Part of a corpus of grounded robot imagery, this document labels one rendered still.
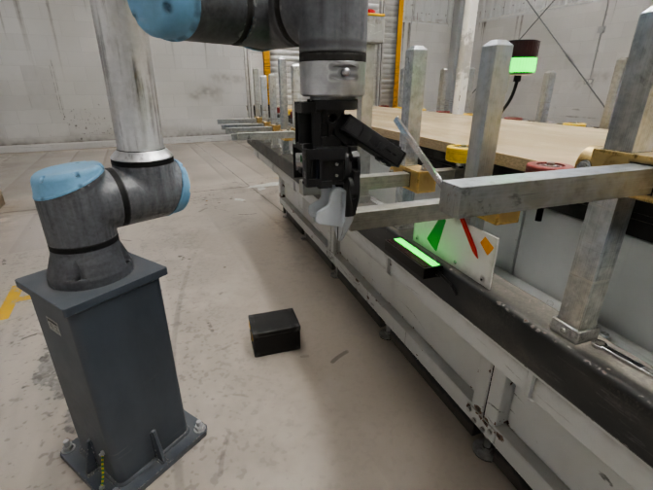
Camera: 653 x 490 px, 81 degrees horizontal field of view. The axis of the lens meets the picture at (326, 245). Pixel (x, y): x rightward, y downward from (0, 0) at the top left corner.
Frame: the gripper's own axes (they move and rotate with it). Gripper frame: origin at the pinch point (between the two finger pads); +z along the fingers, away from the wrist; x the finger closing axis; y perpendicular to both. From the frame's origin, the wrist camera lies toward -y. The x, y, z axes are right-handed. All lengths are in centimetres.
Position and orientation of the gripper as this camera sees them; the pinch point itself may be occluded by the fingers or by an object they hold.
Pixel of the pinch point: (343, 231)
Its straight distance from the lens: 61.9
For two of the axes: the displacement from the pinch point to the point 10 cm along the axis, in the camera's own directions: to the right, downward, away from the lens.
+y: -9.4, 1.3, -3.1
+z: 0.0, 9.2, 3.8
